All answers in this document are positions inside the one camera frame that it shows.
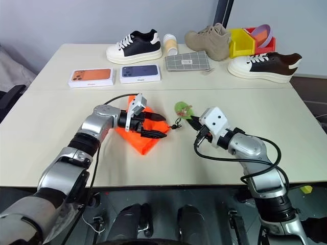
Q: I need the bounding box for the blue phone box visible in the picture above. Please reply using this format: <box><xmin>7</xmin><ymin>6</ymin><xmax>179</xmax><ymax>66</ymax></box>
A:
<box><xmin>119</xmin><ymin>64</ymin><xmax>162</xmax><ymax>85</ymax></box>

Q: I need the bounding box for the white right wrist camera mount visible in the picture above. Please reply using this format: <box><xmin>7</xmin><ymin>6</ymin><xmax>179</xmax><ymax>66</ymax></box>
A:
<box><xmin>198</xmin><ymin>107</ymin><xmax>230</xmax><ymax>149</ymax></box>

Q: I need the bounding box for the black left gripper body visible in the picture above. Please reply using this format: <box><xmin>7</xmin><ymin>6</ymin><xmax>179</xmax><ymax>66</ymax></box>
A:
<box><xmin>129</xmin><ymin>111</ymin><xmax>149</xmax><ymax>134</ymax></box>

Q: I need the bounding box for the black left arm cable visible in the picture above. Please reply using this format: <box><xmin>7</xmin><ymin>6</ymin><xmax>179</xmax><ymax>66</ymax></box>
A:
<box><xmin>61</xmin><ymin>92</ymin><xmax>141</xmax><ymax>245</ymax></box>

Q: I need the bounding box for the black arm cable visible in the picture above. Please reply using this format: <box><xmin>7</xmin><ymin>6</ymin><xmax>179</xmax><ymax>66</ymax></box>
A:
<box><xmin>61</xmin><ymin>92</ymin><xmax>141</xmax><ymax>245</ymax></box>
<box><xmin>193</xmin><ymin>127</ymin><xmax>291</xmax><ymax>191</ymax></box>

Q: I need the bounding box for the beige paper cup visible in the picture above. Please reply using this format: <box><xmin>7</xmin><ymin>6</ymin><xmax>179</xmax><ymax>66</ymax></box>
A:
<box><xmin>162</xmin><ymin>33</ymin><xmax>179</xmax><ymax>55</ymax></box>

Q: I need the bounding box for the grey checked zipper pouch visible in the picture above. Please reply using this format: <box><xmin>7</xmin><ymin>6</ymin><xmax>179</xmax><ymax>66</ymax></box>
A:
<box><xmin>164</xmin><ymin>50</ymin><xmax>216</xmax><ymax>76</ymax></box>

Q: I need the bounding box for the black and white sneaker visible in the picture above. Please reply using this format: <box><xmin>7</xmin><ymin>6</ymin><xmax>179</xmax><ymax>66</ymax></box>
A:
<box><xmin>105</xmin><ymin>28</ymin><xmax>164</xmax><ymax>65</ymax></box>

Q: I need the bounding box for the brown black white sneaker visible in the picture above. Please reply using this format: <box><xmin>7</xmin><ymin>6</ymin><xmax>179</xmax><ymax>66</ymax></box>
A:
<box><xmin>227</xmin><ymin>52</ymin><xmax>303</xmax><ymax>84</ymax></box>

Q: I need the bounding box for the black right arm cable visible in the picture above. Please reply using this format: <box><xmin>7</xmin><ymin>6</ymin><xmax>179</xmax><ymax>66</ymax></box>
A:
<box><xmin>193</xmin><ymin>127</ymin><xmax>291</xmax><ymax>191</ymax></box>

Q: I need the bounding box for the orange phone box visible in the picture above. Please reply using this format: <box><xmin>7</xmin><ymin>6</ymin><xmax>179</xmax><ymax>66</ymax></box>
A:
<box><xmin>67</xmin><ymin>67</ymin><xmax>115</xmax><ymax>89</ymax></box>

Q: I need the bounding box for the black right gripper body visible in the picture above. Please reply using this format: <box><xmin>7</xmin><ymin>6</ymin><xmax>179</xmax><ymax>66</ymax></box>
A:
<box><xmin>196</xmin><ymin>124</ymin><xmax>213</xmax><ymax>144</ymax></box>

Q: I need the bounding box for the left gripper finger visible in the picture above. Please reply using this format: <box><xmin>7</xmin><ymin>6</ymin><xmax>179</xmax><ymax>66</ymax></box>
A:
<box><xmin>141</xmin><ymin>130</ymin><xmax>167</xmax><ymax>140</ymax></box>
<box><xmin>146</xmin><ymin>112</ymin><xmax>167</xmax><ymax>122</ymax></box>

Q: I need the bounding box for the yellow plastic bin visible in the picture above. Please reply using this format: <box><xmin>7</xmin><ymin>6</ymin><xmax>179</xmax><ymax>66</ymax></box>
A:
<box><xmin>227</xmin><ymin>27</ymin><xmax>257</xmax><ymax>59</ymax></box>

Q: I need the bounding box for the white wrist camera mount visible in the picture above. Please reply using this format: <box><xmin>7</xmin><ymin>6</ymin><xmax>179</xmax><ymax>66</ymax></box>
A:
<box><xmin>198</xmin><ymin>107</ymin><xmax>230</xmax><ymax>149</ymax></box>
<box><xmin>125</xmin><ymin>93</ymin><xmax>149</xmax><ymax>132</ymax></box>

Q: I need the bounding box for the thin white cable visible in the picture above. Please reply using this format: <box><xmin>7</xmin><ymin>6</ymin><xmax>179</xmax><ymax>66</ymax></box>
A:
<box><xmin>81</xmin><ymin>213</ymin><xmax>106</xmax><ymax>235</ymax></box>

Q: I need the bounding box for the red plastic bin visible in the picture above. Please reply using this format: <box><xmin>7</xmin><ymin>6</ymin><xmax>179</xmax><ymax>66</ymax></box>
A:
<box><xmin>244</xmin><ymin>26</ymin><xmax>277</xmax><ymax>56</ymax></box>

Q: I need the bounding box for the beige suede shoe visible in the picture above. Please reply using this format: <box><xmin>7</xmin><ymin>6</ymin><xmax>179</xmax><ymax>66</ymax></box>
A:
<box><xmin>184</xmin><ymin>22</ymin><xmax>232</xmax><ymax>62</ymax></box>

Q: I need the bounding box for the black pouch drawstring toggle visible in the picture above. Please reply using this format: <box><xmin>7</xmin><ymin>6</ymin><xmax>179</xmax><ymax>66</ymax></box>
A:
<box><xmin>168</xmin><ymin>117</ymin><xmax>183</xmax><ymax>131</ymax></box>

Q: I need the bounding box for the black upright pole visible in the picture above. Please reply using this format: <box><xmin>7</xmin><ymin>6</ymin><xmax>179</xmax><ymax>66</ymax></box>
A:
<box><xmin>214</xmin><ymin>0</ymin><xmax>235</xmax><ymax>29</ymax></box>

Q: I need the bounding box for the purple bowl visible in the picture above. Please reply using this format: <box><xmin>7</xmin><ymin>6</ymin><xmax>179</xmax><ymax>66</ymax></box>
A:
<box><xmin>251</xmin><ymin>23</ymin><xmax>275</xmax><ymax>48</ymax></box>

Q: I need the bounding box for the black chair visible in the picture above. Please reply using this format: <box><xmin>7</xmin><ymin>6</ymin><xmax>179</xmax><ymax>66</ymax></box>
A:
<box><xmin>0</xmin><ymin>83</ymin><xmax>27</xmax><ymax>124</ymax></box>

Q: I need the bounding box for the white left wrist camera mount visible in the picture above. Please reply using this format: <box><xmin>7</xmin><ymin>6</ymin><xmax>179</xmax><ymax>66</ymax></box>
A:
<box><xmin>125</xmin><ymin>93</ymin><xmax>149</xmax><ymax>132</ymax></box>

